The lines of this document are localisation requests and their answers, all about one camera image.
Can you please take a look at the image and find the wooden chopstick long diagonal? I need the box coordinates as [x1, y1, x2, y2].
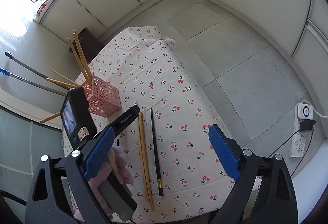
[73, 31, 92, 85]

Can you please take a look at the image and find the left hand in purple glove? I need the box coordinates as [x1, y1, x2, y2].
[74, 145, 135, 222]

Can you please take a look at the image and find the black phone on gripper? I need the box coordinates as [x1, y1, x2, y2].
[60, 87, 97, 150]

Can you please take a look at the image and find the black chopstick gold band right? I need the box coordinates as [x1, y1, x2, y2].
[150, 108, 164, 197]

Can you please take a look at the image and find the pink perforated utensil holder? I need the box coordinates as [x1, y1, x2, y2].
[82, 75, 121, 117]

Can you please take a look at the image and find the cherry print tablecloth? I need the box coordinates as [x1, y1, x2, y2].
[89, 26, 235, 223]

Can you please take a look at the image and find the white power strip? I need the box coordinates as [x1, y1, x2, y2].
[288, 132, 308, 158]

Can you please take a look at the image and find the black plug adapter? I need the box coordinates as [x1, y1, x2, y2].
[299, 120, 316, 132]

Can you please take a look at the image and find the white round timer socket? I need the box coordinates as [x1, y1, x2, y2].
[297, 102, 314, 120]

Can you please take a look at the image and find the dark brown trash bin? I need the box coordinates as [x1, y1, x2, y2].
[78, 27, 105, 64]

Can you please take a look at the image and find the blue handled mop pole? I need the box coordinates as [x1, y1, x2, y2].
[0, 68, 66, 97]

